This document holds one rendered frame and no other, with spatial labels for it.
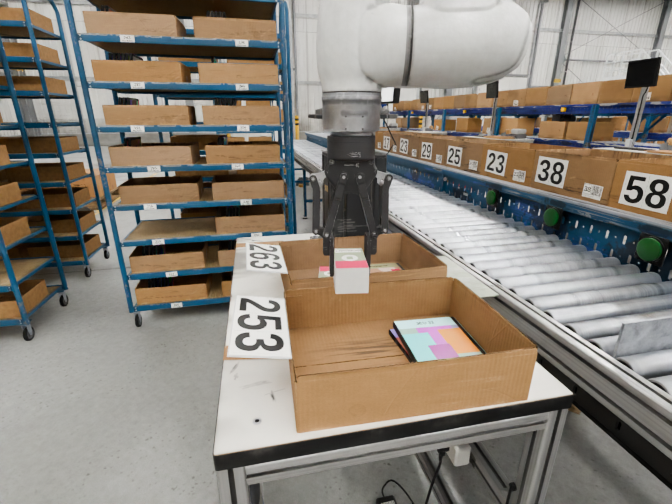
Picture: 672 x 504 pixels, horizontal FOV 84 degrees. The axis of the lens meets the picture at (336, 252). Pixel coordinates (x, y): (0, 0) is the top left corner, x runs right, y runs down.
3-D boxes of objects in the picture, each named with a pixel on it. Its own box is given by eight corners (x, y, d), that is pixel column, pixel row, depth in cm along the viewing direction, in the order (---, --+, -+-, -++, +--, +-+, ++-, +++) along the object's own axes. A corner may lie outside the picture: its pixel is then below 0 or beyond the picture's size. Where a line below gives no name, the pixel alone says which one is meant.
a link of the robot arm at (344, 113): (387, 92, 52) (385, 136, 54) (376, 95, 61) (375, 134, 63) (322, 92, 52) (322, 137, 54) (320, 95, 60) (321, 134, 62)
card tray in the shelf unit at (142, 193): (120, 204, 201) (117, 186, 197) (134, 194, 229) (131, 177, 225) (200, 200, 210) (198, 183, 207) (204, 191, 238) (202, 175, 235)
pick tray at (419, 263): (279, 273, 111) (277, 241, 107) (401, 262, 119) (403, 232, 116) (291, 321, 85) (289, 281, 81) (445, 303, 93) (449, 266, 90)
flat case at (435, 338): (426, 387, 61) (427, 380, 61) (392, 327, 79) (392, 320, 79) (503, 379, 63) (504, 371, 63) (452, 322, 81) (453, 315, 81)
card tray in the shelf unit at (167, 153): (111, 166, 194) (106, 146, 191) (129, 160, 223) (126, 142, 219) (192, 165, 202) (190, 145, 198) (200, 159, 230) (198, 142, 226)
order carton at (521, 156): (478, 176, 205) (482, 143, 199) (525, 174, 211) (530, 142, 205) (528, 188, 168) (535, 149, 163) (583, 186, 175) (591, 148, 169)
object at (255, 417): (237, 245, 144) (236, 237, 143) (381, 235, 156) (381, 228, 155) (214, 472, 52) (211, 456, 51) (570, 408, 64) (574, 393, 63)
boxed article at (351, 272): (335, 294, 62) (335, 268, 60) (332, 270, 71) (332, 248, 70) (368, 293, 62) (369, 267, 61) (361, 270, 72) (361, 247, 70)
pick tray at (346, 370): (284, 331, 81) (282, 289, 77) (450, 315, 87) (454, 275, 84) (295, 434, 55) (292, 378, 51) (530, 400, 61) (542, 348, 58)
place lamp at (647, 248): (632, 256, 117) (638, 235, 115) (635, 256, 117) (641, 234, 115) (654, 264, 111) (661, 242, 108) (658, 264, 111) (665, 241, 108)
